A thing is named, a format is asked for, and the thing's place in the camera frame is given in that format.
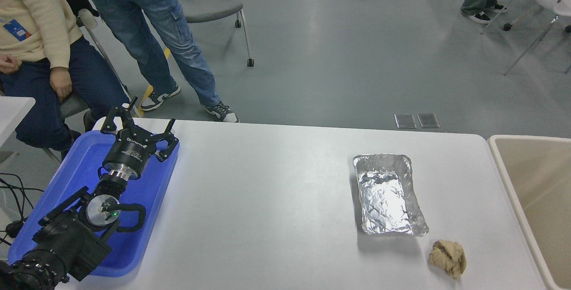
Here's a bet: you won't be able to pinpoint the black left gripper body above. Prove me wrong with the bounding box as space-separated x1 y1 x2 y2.
103 132 158 179

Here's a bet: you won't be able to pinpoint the seated person's left hand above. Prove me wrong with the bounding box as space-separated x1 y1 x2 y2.
49 66 73 102

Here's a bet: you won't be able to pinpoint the seated person's right hand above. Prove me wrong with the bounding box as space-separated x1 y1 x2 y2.
0 54 22 74

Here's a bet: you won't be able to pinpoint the grey chair with black back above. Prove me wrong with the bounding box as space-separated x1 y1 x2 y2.
35 0 142 165

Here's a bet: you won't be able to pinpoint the blue plastic tray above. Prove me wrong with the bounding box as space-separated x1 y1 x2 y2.
8 129 181 278

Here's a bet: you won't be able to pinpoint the standing person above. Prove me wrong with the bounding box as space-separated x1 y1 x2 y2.
69 0 240 124

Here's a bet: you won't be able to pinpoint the white side table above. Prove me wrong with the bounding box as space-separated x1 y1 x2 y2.
0 95 36 148

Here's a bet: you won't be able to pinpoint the grey wheeled office chair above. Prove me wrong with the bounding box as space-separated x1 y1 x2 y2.
165 0 255 67

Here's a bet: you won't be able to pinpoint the silver foil tray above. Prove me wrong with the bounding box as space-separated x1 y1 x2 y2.
352 154 430 236

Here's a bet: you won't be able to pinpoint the crumpled tan paper ball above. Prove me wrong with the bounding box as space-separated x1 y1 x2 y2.
428 239 468 279

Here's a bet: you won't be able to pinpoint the large pale bin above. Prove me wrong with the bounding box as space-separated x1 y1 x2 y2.
487 135 571 290

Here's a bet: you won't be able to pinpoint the black cables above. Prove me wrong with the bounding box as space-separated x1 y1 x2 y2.
0 172 45 248

